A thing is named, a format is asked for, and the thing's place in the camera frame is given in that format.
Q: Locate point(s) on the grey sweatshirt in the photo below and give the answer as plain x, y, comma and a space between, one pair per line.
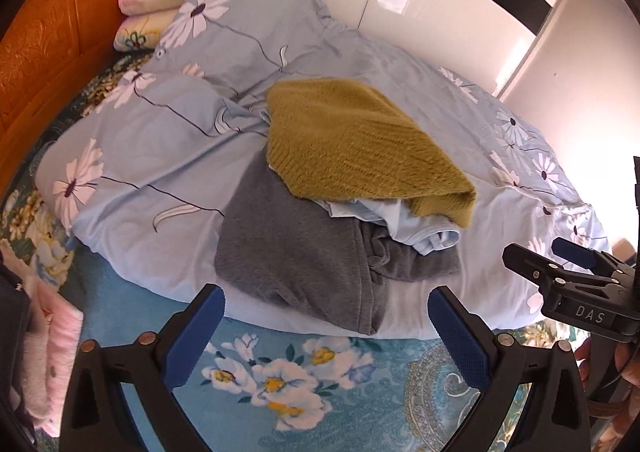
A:
290, 252

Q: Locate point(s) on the teal floral blanket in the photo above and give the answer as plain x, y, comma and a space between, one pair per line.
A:
350, 382

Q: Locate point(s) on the dark cloth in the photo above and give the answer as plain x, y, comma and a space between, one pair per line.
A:
12, 332

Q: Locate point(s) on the light blue shirt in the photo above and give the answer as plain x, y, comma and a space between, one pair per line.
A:
415, 232

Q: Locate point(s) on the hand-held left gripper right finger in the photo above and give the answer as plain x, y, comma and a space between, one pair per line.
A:
457, 347

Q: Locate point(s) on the pink fluffy cloth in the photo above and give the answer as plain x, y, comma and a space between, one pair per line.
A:
55, 357

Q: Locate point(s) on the mustard knit sweater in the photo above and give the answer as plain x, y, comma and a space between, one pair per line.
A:
350, 137

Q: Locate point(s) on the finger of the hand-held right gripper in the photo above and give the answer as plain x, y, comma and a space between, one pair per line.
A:
530, 264
577, 252

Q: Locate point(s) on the blue floral duvet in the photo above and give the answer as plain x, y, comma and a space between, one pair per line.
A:
165, 152

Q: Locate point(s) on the yellow floral pillow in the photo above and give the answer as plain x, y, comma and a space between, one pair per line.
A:
140, 32

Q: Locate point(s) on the orange wooden headboard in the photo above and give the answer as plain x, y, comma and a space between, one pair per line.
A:
55, 42

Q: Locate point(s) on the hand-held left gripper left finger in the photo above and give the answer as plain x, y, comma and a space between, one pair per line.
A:
195, 342

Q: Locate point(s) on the person's right hand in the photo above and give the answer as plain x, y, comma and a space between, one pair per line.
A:
629, 372

